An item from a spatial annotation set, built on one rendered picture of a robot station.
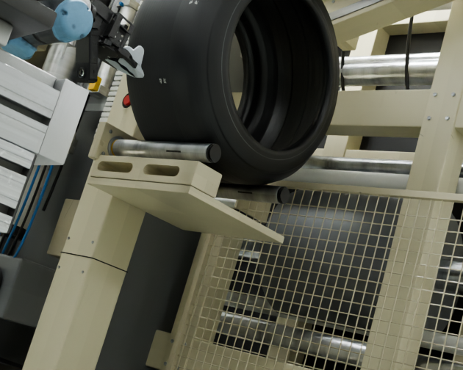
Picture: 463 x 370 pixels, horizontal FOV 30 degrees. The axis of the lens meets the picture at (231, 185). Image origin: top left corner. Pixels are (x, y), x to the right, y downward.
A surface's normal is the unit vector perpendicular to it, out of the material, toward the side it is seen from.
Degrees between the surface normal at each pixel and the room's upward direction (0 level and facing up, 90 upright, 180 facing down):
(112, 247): 90
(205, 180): 90
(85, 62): 113
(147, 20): 91
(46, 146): 90
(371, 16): 162
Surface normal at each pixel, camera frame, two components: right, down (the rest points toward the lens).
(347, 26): -0.04, 0.91
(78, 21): 0.71, 0.05
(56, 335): -0.61, -0.35
